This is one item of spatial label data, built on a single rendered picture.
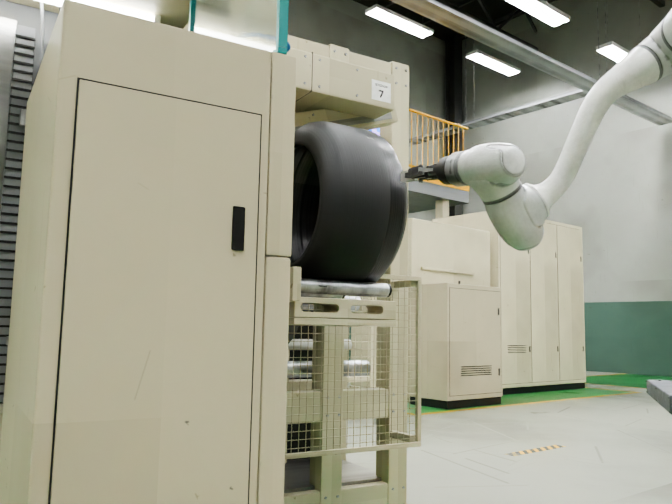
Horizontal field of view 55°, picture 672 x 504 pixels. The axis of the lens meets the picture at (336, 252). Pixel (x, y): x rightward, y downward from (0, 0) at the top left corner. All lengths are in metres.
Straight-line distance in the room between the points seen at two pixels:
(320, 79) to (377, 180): 0.66
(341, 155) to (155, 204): 0.95
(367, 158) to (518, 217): 0.55
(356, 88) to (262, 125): 1.40
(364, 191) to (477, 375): 5.17
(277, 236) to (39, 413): 0.46
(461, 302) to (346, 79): 4.48
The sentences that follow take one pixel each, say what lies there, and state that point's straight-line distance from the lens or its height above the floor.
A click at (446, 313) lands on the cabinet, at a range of 6.56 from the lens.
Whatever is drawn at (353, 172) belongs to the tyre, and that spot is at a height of 1.23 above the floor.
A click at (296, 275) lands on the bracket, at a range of 1.84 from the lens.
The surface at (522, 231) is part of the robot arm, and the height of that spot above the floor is 1.02.
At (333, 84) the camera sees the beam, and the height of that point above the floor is 1.68.
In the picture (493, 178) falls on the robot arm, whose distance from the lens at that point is 1.55.
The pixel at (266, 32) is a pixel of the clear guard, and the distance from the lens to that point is 1.31.
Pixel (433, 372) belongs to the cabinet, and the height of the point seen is 0.35.
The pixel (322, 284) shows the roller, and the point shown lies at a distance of 1.92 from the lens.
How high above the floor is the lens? 0.78
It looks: 7 degrees up
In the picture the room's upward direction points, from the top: 1 degrees clockwise
